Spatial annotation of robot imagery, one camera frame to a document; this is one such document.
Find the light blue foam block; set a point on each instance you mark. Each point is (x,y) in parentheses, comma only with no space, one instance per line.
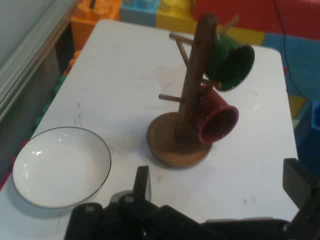
(138,12)

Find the dark blue foam block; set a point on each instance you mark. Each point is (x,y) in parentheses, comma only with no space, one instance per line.
(308,135)

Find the white plate with black rim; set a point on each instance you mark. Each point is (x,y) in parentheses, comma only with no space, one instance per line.
(60,165)

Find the red mug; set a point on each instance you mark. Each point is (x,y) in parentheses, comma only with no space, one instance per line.
(215,102)

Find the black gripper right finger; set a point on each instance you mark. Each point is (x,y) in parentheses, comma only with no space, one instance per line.
(297,182)

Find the green mug with white print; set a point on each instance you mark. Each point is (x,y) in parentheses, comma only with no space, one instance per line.
(225,65)

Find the aluminium wall rail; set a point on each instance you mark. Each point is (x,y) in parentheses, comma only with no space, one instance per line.
(30,50)

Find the brown wooden mug tree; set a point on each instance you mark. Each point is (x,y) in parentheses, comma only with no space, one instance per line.
(192,87)

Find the low red foam block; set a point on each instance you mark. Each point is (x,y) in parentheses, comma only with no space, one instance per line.
(12,162)

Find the orange foam block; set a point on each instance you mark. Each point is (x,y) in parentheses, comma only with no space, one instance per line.
(85,25)

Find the small yellow foam block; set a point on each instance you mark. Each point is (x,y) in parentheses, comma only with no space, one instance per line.
(245,36)

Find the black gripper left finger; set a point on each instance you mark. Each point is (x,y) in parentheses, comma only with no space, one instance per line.
(142,182)

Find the green foam block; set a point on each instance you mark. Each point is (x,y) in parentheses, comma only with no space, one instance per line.
(50,105)

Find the giant colourful toy bricks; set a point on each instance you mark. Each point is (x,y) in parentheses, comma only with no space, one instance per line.
(172,17)

